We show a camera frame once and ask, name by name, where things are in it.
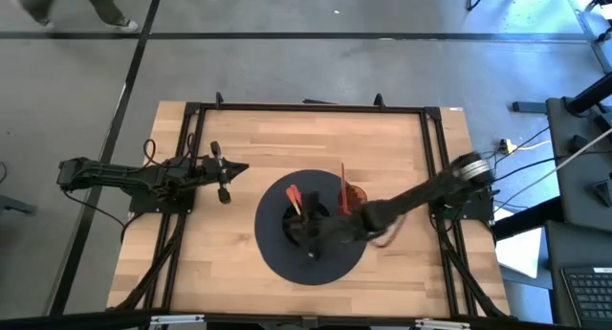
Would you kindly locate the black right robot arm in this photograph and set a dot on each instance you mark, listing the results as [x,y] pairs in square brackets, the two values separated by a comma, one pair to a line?
[421,191]

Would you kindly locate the yellow power plug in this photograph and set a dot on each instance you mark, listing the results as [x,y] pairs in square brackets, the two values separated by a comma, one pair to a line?
[508,146]

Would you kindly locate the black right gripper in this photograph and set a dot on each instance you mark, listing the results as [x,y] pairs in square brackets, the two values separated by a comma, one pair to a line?
[334,234]

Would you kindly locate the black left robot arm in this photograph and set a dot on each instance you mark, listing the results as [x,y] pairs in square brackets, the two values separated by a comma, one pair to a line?
[119,174]

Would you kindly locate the silver bracket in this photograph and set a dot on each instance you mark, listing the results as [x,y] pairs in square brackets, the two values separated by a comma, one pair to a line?
[177,319]
[442,324]

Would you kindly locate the metal rail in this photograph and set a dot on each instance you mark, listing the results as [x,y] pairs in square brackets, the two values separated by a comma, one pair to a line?
[593,28]

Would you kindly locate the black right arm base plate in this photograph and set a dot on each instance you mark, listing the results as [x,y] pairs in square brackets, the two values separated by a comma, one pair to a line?
[478,211]

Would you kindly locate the white board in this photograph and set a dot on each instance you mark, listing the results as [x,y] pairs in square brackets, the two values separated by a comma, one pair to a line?
[518,253]

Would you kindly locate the dark grey desk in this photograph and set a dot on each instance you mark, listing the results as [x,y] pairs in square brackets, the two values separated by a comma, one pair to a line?
[554,253]

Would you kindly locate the person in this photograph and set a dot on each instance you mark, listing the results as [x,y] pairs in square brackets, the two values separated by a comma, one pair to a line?
[102,7]

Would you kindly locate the black triangular stand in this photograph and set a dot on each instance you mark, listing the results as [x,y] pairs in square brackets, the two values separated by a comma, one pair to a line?
[601,191]

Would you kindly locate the orange faceted plastic cup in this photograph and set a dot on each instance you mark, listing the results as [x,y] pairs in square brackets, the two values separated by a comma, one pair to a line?
[357,196]

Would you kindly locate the black desk leg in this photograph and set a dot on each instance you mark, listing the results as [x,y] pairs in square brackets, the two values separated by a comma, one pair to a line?
[526,220]

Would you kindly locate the grey metal foot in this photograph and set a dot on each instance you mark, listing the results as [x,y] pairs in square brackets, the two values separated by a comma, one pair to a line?
[528,106]

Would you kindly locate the small black box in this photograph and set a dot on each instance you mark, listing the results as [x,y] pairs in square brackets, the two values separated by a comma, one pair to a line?
[577,143]

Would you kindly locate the black horizontal crossbeam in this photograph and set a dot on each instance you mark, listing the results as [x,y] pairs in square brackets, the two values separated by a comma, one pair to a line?
[72,320]

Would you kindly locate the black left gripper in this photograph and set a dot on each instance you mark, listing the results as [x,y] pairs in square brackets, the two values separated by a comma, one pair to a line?
[208,169]

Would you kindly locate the black keyboard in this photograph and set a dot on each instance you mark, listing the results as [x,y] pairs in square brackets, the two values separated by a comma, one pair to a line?
[590,296]

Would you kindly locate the black bowl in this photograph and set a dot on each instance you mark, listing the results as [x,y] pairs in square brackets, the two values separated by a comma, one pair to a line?
[287,214]

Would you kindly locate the black frame clamp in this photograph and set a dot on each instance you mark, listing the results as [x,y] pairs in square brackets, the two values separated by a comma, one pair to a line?
[219,99]
[378,100]

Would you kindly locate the black aluminium table frame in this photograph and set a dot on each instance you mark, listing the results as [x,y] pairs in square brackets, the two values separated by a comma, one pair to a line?
[311,108]

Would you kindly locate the round dark woven placemat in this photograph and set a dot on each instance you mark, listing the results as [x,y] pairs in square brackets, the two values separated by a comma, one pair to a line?
[287,268]

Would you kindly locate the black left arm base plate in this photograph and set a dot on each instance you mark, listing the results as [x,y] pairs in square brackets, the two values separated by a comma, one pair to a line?
[143,206]

